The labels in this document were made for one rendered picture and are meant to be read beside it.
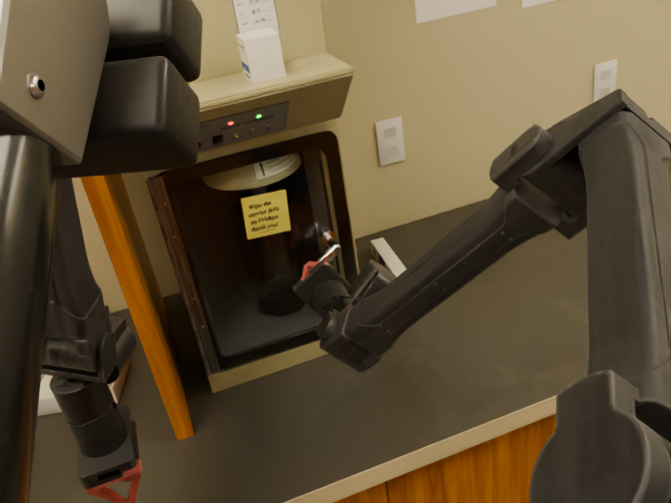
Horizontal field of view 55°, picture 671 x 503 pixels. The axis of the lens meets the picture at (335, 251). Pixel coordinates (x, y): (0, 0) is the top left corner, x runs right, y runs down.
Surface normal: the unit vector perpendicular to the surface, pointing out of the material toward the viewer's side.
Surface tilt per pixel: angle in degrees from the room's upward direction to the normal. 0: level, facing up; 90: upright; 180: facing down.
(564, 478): 46
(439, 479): 90
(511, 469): 90
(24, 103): 90
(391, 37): 90
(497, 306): 0
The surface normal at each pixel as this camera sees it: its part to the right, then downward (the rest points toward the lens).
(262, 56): 0.33, 0.44
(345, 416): -0.14, -0.85
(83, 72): 0.98, -0.07
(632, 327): -0.76, -0.61
